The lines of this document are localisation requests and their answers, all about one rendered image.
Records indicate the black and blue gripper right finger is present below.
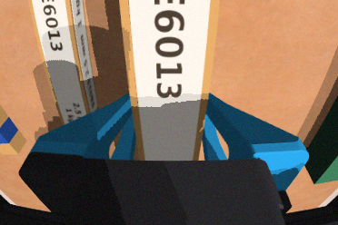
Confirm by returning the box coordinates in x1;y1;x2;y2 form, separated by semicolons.
202;93;309;191

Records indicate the dark green rectangular block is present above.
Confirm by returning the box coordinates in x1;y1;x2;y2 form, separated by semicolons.
304;95;338;184

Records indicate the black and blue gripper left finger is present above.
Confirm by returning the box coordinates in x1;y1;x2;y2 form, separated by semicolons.
29;93;136;161

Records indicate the tan box with white label and blue bands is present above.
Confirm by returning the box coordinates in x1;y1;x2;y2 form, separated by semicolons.
28;0;99;125

